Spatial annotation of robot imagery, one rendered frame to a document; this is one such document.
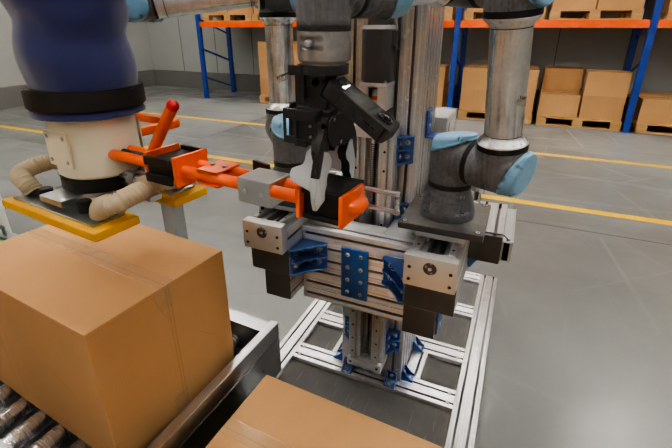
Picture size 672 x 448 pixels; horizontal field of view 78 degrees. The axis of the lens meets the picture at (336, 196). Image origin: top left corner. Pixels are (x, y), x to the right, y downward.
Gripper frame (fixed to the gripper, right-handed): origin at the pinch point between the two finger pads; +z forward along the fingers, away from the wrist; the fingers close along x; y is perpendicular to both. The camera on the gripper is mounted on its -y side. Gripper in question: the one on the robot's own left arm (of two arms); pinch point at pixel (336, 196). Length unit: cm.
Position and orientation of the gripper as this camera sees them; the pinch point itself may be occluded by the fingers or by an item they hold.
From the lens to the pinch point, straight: 66.4
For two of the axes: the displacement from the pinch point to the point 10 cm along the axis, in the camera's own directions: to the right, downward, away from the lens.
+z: 0.0, 9.2, 3.9
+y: -8.6, -2.0, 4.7
